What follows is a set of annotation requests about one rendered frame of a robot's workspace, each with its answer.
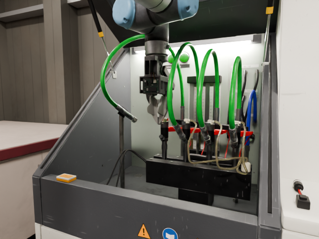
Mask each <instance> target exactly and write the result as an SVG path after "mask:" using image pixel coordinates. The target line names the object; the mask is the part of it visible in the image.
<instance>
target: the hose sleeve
mask: <svg viewBox="0 0 319 239"><path fill-rule="evenodd" d="M115 109H116V110H118V111H119V112H120V113H122V114H123V115H124V116H126V117H127V118H128V119H130V120H133V119H134V116H133V115H132V114H130V113H129V112H128V111H127V110H125V109H124V108H123V107H121V106H120V105H119V104H118V105H117V107H116V108H115Z"/></svg>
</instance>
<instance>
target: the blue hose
mask: <svg viewBox="0 0 319 239"><path fill-rule="evenodd" d="M252 98H253V122H254V123H256V122H257V98H256V92H255V90H252V91H251V92H250V95H249V101H248V111H247V127H248V131H250V122H251V107H252ZM248 138H249V136H246V141H247V139H248ZM249 140H250V139H249ZM249 140H248V141H247V143H246V145H247V146H249Z"/></svg>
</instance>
